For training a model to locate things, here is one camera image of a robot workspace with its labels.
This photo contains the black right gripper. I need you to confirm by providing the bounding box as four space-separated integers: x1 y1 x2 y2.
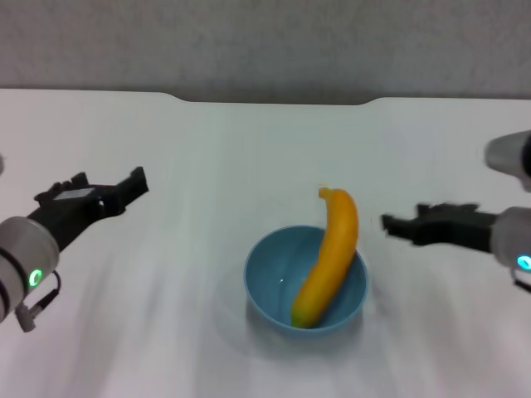
381 201 503 255

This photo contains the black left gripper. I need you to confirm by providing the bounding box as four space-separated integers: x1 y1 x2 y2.
25 166 150 253

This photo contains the yellow banana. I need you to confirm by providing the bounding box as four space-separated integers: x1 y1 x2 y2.
290 185 360 330

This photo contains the blue plastic bowl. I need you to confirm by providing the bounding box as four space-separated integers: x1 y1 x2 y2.
243 224 370 337

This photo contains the left arm cable connector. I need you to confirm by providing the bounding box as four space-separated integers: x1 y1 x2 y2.
13 270 63 333

